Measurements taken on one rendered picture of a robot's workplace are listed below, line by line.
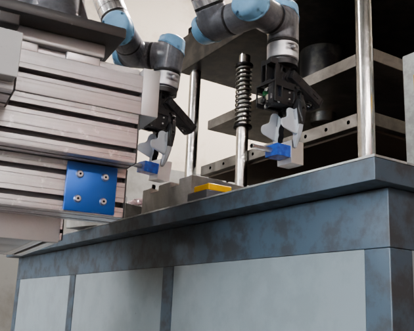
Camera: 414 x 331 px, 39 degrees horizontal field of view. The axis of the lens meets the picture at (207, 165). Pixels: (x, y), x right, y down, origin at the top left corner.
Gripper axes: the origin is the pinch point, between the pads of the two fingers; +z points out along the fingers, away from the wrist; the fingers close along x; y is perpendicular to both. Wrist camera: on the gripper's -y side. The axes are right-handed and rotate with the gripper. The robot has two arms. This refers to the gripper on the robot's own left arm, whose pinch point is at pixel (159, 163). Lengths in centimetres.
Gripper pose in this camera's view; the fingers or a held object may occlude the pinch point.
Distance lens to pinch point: 156.0
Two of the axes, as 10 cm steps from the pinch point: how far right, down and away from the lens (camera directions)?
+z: -1.4, 9.7, -2.1
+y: -8.2, -2.3, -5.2
